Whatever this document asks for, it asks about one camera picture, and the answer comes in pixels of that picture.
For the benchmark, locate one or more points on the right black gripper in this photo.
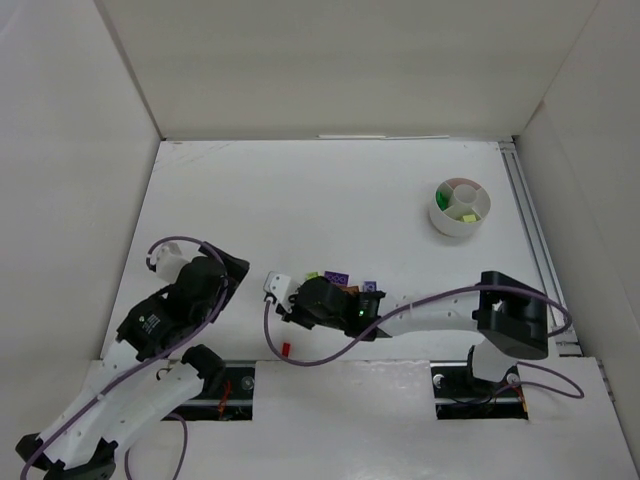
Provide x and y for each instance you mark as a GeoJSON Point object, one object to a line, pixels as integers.
{"type": "Point", "coordinates": [304, 310]}

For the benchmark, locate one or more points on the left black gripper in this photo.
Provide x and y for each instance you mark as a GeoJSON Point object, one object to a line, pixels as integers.
{"type": "Point", "coordinates": [230, 267]}

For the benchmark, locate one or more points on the green 2x4 lego brick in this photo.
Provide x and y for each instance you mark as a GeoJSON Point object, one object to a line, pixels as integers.
{"type": "Point", "coordinates": [442, 200]}

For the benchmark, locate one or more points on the red 2x4 lego brick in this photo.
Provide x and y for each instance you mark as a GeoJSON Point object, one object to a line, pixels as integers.
{"type": "Point", "coordinates": [454, 182]}

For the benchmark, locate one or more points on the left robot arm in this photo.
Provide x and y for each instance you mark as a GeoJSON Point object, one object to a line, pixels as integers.
{"type": "Point", "coordinates": [149, 369]}

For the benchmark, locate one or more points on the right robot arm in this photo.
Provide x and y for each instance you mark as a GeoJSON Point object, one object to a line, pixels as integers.
{"type": "Point", "coordinates": [510, 316]}

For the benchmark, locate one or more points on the purple 2x4 lego brick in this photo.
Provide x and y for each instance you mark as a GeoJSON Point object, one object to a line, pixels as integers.
{"type": "Point", "coordinates": [337, 278]}

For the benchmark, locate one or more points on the lavender 2x2 lego brick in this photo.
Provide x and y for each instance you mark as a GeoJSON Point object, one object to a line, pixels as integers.
{"type": "Point", "coordinates": [370, 286]}

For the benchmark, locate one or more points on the white divided round container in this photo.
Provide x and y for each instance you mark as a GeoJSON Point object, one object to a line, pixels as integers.
{"type": "Point", "coordinates": [464, 200]}

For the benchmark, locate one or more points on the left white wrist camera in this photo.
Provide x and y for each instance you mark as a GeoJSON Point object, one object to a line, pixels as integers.
{"type": "Point", "coordinates": [167, 261]}

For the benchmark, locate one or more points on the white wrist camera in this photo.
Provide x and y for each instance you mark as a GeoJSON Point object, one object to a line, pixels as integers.
{"type": "Point", "coordinates": [280, 287]}
{"type": "Point", "coordinates": [167, 261]}

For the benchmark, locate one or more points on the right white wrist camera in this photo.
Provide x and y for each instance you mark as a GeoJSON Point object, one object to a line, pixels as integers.
{"type": "Point", "coordinates": [280, 287]}

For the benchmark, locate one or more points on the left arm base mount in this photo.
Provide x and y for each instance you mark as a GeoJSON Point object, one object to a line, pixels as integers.
{"type": "Point", "coordinates": [231, 401]}

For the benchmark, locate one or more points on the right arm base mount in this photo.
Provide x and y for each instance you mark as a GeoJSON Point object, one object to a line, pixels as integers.
{"type": "Point", "coordinates": [460, 396]}

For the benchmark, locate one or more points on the aluminium rail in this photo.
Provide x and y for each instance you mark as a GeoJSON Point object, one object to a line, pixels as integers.
{"type": "Point", "coordinates": [527, 212]}

